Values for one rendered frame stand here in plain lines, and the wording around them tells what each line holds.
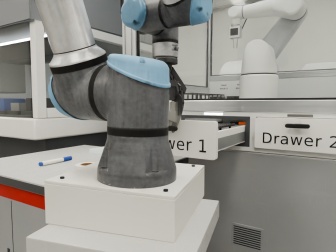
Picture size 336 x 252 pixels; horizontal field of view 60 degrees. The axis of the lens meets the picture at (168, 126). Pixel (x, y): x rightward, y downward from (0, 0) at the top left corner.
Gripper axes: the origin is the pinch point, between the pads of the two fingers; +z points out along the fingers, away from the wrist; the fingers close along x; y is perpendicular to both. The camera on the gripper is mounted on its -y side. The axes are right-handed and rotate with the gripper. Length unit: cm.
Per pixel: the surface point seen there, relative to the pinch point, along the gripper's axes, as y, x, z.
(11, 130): -8, -99, 7
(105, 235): 40.2, 12.7, 14.4
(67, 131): -26, -80, 8
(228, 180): -32.6, 6.6, 22.9
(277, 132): -30.9, 24.9, 2.9
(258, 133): -30.9, 18.4, 3.5
